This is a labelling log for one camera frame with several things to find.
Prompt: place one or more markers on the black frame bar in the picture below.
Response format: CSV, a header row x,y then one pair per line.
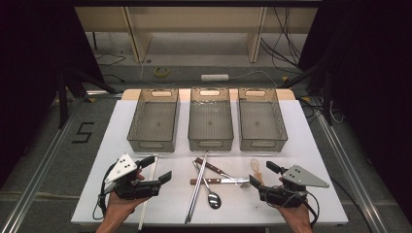
x,y
194,3

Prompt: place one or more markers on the beige wooden shelf unit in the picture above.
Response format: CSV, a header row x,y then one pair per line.
x,y
197,19

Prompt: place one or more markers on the white power strip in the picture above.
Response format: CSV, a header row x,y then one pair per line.
x,y
214,77

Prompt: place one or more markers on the yellow tape roll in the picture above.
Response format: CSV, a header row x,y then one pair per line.
x,y
161,72

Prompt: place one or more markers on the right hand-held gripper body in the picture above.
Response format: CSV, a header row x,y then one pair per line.
x,y
281,195

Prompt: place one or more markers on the metal floor rail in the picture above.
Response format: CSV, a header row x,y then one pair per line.
x,y
353,178
39,168

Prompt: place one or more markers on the person's left hand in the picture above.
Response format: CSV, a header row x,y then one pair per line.
x,y
120,208

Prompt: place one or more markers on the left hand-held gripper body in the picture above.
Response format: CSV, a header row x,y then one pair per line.
x,y
136,189

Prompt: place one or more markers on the person's right hand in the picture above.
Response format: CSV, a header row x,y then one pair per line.
x,y
299,220

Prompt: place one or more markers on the black metal stand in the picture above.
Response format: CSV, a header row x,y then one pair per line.
x,y
327,103
62,103

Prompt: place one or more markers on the metal chopstick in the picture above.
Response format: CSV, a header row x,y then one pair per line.
x,y
191,202
194,200

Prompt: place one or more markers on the metal spoon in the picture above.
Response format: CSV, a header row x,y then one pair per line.
x,y
214,201

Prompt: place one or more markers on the black curtain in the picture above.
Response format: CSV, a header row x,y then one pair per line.
x,y
372,81
29,64

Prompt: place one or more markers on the clear grey plastic bin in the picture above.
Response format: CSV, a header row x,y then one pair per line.
x,y
152,123
210,124
260,124

